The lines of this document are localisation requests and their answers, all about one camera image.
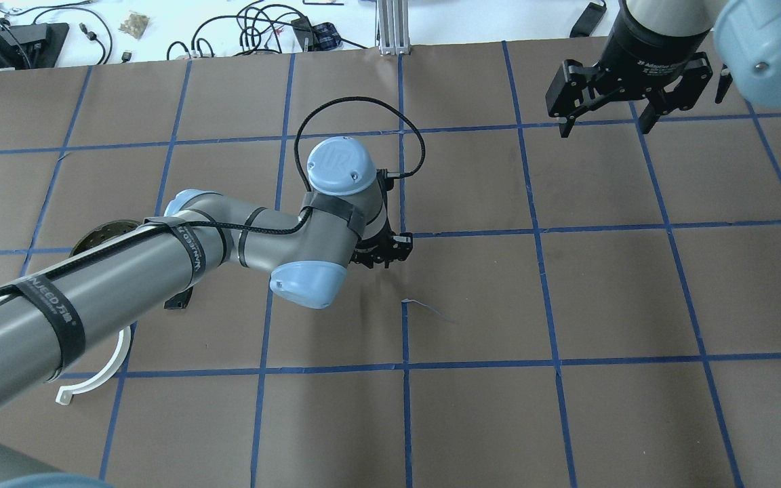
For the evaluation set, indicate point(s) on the black brake pad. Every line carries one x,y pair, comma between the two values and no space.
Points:
179,301

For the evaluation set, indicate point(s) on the aluminium frame post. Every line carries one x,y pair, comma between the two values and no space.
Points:
392,21

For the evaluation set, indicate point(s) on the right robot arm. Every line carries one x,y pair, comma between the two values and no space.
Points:
743,41

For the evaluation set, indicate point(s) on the black power adapter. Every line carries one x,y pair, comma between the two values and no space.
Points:
590,18

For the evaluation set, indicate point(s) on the olive green brake shoe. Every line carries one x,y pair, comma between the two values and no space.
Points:
102,233

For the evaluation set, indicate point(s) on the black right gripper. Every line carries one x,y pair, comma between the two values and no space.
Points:
643,46

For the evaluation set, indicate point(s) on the white curved plastic bracket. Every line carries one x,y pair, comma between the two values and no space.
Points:
118,357

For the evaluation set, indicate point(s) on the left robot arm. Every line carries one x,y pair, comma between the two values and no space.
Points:
48,320

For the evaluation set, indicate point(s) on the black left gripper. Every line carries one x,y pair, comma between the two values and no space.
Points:
378,252

